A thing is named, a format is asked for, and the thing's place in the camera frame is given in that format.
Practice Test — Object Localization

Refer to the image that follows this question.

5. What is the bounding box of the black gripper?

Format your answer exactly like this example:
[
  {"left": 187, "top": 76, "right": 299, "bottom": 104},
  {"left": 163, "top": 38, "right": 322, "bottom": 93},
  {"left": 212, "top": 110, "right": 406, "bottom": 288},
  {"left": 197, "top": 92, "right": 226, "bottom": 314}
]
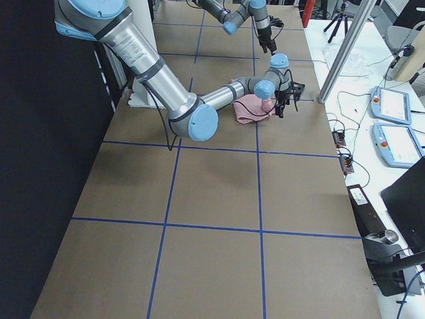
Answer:
[
  {"left": 258, "top": 27, "right": 277, "bottom": 55},
  {"left": 274, "top": 90, "right": 290, "bottom": 118}
]

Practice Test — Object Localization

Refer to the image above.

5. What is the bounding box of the pink Snoopy t-shirt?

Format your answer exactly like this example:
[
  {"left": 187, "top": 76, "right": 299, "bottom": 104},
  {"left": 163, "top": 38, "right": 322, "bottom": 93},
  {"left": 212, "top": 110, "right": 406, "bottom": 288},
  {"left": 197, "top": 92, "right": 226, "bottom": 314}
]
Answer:
[{"left": 232, "top": 94, "right": 275, "bottom": 124}]

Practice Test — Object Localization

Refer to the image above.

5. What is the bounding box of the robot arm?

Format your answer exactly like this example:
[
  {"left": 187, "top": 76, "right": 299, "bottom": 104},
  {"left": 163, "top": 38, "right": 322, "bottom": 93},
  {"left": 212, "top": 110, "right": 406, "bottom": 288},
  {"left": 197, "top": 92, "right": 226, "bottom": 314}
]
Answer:
[
  {"left": 54, "top": 1, "right": 294, "bottom": 141},
  {"left": 192, "top": 0, "right": 284, "bottom": 55}
]

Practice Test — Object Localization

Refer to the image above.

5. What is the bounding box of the upper orange circuit board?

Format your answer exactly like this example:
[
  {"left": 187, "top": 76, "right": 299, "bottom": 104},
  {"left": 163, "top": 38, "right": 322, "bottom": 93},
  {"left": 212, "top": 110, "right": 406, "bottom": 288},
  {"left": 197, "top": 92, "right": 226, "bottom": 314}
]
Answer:
[{"left": 332, "top": 131, "right": 346, "bottom": 148}]

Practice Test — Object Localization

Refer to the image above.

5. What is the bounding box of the orange circuit board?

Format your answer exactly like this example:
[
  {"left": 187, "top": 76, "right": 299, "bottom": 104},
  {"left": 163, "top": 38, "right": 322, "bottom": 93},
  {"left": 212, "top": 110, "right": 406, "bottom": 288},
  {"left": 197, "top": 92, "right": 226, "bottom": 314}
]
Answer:
[
  {"left": 339, "top": 154, "right": 354, "bottom": 175},
  {"left": 332, "top": 131, "right": 346, "bottom": 148}
]

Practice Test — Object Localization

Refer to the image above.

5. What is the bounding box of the lower orange circuit board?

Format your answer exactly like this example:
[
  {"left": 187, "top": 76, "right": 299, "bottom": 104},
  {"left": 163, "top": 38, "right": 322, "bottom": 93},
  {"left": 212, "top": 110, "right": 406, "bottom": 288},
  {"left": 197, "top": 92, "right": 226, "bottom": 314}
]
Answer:
[{"left": 339, "top": 154, "right": 354, "bottom": 175}]

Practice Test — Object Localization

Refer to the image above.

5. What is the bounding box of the plastic bag on table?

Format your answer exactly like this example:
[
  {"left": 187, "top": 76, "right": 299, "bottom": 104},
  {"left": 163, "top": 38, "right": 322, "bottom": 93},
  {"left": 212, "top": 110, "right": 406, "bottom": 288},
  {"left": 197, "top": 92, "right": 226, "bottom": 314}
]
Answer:
[{"left": 322, "top": 46, "right": 371, "bottom": 76}]

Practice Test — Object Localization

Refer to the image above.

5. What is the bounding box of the upper teach pendant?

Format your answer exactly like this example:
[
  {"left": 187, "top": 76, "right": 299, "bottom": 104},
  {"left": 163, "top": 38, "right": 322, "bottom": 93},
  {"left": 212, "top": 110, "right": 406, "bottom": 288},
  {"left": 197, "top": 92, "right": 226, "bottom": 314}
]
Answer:
[{"left": 370, "top": 86, "right": 412, "bottom": 125}]

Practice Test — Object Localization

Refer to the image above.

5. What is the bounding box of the teach pendant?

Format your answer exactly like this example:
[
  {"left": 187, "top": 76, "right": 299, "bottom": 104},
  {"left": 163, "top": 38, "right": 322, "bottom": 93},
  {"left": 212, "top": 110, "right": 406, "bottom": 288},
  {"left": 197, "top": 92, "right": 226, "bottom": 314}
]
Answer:
[
  {"left": 372, "top": 123, "right": 424, "bottom": 169},
  {"left": 370, "top": 86, "right": 412, "bottom": 125}
]

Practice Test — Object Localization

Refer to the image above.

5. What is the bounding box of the lower teach pendant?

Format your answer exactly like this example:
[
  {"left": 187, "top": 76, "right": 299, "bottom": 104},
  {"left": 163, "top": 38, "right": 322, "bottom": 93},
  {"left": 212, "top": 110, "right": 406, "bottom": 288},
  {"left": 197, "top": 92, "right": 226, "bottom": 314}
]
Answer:
[{"left": 372, "top": 123, "right": 424, "bottom": 169}]

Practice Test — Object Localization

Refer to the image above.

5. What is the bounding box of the beige board with clamp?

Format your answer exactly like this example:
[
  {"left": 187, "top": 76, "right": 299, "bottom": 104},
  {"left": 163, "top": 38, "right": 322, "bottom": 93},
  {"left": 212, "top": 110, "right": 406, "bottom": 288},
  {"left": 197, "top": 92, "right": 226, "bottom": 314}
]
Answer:
[{"left": 384, "top": 21, "right": 424, "bottom": 81}]

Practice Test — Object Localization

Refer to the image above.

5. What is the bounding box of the black laptop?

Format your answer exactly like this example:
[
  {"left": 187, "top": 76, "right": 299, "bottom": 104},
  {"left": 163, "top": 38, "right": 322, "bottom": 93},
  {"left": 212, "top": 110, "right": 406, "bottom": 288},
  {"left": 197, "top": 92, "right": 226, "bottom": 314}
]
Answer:
[{"left": 381, "top": 158, "right": 424, "bottom": 253}]

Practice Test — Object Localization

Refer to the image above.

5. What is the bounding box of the black camera tripod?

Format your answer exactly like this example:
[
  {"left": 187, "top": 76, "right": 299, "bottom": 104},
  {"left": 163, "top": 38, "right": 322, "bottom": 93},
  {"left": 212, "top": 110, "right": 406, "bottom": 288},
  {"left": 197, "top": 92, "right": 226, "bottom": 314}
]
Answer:
[{"left": 323, "top": 1, "right": 348, "bottom": 43}]

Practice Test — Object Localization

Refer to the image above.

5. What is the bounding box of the aluminium frame post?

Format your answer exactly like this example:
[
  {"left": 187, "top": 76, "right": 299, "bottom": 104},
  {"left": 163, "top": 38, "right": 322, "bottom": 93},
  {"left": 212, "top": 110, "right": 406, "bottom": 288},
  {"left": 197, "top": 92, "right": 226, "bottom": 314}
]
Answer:
[{"left": 318, "top": 0, "right": 376, "bottom": 104}]

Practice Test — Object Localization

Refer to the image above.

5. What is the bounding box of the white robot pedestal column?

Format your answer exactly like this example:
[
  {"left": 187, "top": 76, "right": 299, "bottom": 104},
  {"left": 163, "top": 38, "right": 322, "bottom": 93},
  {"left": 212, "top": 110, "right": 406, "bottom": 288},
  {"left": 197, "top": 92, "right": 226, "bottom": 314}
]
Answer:
[{"left": 126, "top": 1, "right": 169, "bottom": 108}]

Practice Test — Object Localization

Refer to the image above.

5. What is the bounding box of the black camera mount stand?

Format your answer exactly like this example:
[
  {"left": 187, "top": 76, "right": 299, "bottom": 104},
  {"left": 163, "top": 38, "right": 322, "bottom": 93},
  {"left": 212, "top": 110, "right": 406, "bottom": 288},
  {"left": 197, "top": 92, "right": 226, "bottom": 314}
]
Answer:
[{"left": 347, "top": 184, "right": 424, "bottom": 296}]

